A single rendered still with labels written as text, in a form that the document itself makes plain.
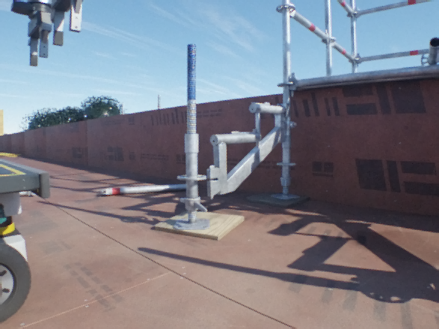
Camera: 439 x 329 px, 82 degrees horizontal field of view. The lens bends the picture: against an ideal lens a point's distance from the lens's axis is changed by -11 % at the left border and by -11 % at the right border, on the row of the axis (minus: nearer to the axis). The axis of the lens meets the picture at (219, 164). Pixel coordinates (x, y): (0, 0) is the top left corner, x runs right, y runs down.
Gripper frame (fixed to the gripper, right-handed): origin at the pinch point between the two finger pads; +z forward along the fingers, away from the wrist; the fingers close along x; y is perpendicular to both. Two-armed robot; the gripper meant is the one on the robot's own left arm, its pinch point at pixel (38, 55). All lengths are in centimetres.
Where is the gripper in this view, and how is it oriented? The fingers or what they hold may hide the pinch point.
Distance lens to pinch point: 112.7
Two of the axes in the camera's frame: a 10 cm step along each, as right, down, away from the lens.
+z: 0.0, 10.0, 0.9
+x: -7.5, -0.6, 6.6
